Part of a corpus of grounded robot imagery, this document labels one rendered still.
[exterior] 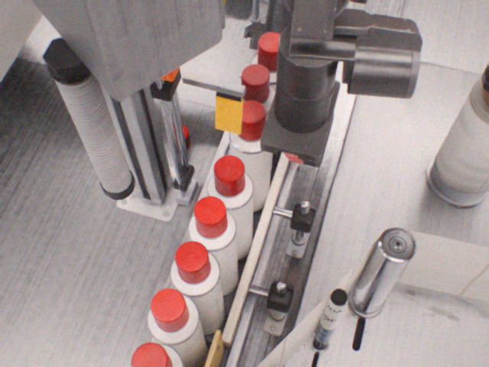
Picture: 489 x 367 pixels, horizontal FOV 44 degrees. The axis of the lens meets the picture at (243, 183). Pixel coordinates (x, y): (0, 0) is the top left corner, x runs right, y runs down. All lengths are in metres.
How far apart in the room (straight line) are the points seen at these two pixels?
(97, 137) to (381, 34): 0.26
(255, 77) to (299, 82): 0.14
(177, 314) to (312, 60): 0.26
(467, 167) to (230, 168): 0.32
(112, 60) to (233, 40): 0.69
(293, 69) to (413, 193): 0.38
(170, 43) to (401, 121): 0.57
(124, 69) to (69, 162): 0.57
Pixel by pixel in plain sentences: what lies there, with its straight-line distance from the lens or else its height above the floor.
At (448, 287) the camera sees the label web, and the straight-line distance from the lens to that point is 0.76.
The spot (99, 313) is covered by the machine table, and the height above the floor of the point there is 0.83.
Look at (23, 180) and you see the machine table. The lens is 0.97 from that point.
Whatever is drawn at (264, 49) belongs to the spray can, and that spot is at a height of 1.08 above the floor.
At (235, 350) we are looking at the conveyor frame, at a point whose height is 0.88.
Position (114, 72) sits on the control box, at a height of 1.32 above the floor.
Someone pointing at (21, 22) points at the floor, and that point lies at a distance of 2.40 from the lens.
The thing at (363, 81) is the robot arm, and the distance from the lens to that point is 0.55.
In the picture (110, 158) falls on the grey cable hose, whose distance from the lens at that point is 0.56.
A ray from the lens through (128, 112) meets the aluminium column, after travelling 0.70.
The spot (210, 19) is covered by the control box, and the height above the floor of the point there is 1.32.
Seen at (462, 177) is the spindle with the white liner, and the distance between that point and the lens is 0.82.
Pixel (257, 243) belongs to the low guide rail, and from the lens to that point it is 0.77.
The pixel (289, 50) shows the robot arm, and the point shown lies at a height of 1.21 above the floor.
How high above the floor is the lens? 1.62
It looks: 61 degrees down
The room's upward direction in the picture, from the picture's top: 1 degrees counter-clockwise
